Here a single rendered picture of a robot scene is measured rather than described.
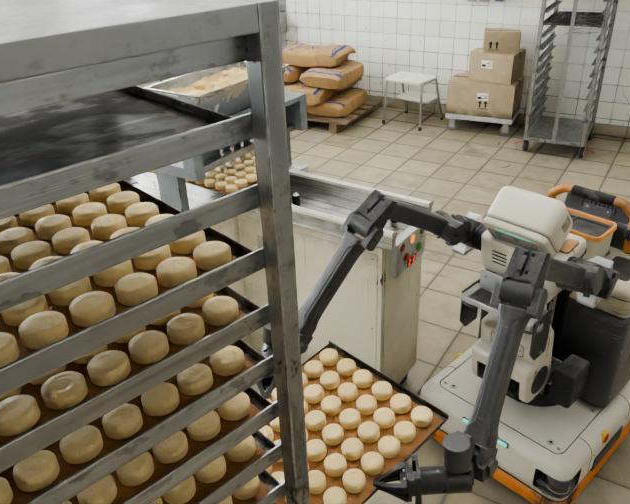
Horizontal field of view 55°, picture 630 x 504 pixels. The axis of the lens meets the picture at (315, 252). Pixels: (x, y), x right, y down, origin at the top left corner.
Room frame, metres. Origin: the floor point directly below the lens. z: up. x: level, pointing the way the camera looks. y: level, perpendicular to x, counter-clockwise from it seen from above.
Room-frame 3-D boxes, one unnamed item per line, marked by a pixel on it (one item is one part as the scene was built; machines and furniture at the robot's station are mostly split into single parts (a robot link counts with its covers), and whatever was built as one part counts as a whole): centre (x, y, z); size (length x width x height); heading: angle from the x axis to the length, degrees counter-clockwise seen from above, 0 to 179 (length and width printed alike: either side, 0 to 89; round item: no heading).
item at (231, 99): (2.51, 0.35, 1.25); 0.56 x 0.29 x 0.14; 144
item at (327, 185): (2.69, 0.36, 0.87); 2.01 x 0.03 x 0.07; 54
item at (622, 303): (1.84, -0.89, 0.59); 0.55 x 0.34 x 0.83; 42
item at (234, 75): (2.51, 0.35, 1.28); 0.54 x 0.27 x 0.06; 144
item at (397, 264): (2.00, -0.35, 0.77); 0.24 x 0.04 x 0.14; 144
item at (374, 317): (2.21, -0.06, 0.45); 0.70 x 0.34 x 0.90; 54
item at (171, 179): (2.51, 0.35, 1.01); 0.72 x 0.33 x 0.34; 144
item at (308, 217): (2.46, 0.53, 0.87); 2.01 x 0.03 x 0.07; 54
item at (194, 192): (2.62, 0.86, 0.88); 1.28 x 0.01 x 0.07; 54
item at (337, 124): (6.21, -0.03, 0.06); 1.20 x 0.80 x 0.11; 59
